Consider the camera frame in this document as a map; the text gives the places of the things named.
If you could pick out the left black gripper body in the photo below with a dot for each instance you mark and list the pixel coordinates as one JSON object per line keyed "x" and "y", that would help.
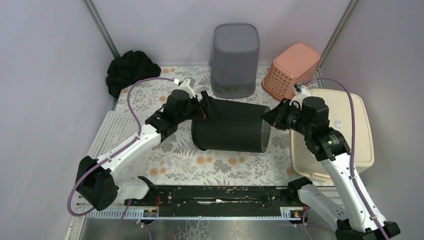
{"x": 203, "y": 105}

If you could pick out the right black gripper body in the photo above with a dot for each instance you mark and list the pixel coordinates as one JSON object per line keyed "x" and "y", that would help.
{"x": 291, "y": 117}

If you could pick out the black round waste bin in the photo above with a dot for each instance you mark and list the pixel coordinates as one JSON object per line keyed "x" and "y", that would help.
{"x": 237, "y": 127}

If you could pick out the cream plastic laundry basket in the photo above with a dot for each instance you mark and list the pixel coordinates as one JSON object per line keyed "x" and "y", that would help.
{"x": 304, "y": 162}

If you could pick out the pink perforated plastic basket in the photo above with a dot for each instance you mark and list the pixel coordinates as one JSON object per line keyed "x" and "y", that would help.
{"x": 296, "y": 64}

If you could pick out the grey ribbed waste bin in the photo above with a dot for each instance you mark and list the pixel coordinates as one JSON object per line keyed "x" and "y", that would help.
{"x": 234, "y": 60}

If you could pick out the white perforated plastic basket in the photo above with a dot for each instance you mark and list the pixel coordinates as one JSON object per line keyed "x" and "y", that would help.
{"x": 116, "y": 128}

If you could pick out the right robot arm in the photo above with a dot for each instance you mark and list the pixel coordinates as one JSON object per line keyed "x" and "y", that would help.
{"x": 358, "y": 218}

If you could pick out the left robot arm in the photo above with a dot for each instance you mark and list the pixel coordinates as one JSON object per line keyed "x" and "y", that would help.
{"x": 97, "y": 178}

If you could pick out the black cloth in corner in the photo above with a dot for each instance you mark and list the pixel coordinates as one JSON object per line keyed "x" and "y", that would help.
{"x": 126, "y": 70}

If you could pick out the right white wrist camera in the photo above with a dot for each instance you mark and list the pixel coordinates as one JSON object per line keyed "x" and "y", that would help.
{"x": 301, "y": 92}

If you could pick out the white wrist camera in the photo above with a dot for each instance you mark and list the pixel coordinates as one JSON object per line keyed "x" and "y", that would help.
{"x": 186, "y": 85}
{"x": 301, "y": 92}

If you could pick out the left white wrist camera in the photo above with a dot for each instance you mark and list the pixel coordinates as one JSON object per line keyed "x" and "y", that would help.
{"x": 186, "y": 85}

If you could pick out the aluminium frame rail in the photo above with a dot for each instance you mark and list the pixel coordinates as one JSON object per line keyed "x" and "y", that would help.
{"x": 148, "y": 213}

